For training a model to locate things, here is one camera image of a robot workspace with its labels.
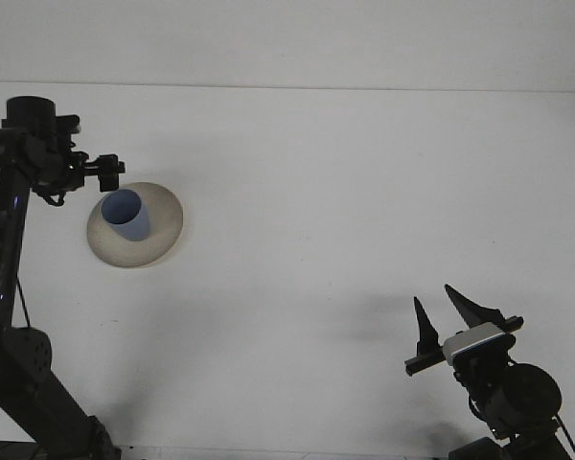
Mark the pale blue cup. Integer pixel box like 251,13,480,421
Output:
100,188,151,243

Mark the pale round plate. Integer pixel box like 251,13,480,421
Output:
85,181,185,270

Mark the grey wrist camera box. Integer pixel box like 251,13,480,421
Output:
441,323,506,368
55,113,83,136

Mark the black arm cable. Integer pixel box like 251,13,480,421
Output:
13,273,33,332
555,412,575,460

